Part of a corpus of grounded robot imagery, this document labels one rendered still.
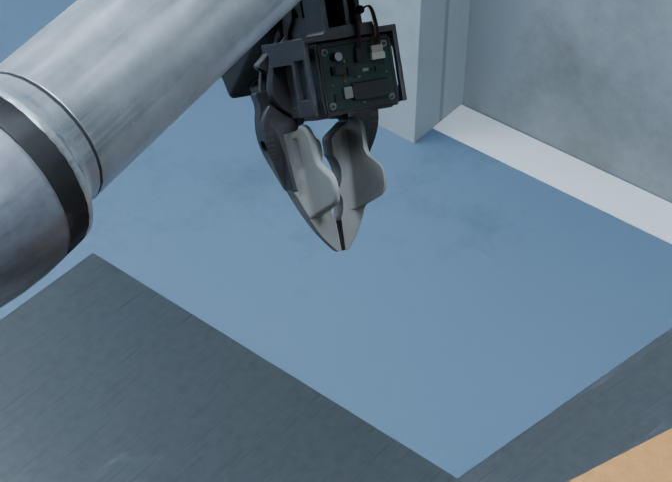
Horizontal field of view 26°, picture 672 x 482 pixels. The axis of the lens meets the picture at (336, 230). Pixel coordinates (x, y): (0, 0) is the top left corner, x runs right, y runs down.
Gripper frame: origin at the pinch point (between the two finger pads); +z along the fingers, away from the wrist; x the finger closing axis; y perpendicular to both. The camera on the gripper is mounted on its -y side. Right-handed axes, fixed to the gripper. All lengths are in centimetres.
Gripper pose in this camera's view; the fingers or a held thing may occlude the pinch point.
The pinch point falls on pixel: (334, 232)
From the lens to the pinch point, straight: 103.7
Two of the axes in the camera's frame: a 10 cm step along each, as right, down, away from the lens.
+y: 4.5, 0.3, -8.9
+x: 8.8, -1.9, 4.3
